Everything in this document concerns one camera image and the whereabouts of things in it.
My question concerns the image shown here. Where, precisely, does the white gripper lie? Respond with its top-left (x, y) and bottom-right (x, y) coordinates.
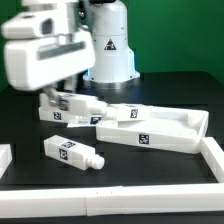
top-left (1, 0), bottom-right (95, 104)

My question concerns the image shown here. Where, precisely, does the white fence bar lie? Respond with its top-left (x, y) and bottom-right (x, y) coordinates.
top-left (0, 144), bottom-right (12, 179)
top-left (201, 137), bottom-right (224, 184)
top-left (0, 183), bottom-right (224, 218)

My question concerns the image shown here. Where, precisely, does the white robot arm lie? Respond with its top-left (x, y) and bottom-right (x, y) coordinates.
top-left (1, 0), bottom-right (139, 105)

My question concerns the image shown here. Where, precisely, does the white right fence bar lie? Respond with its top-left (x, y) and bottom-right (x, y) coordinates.
top-left (201, 137), bottom-right (224, 184)

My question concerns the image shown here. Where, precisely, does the white desk top tray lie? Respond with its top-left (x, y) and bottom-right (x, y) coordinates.
top-left (96, 106), bottom-right (209, 154)

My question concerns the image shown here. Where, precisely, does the white front fence bar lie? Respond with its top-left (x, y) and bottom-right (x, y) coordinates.
top-left (0, 183), bottom-right (224, 218)

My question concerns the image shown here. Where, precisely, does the white left fence bar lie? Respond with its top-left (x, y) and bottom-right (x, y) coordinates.
top-left (0, 144), bottom-right (12, 179)

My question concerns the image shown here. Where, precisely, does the paper sheet with markers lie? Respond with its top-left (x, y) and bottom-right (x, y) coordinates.
top-left (67, 115), bottom-right (102, 128)

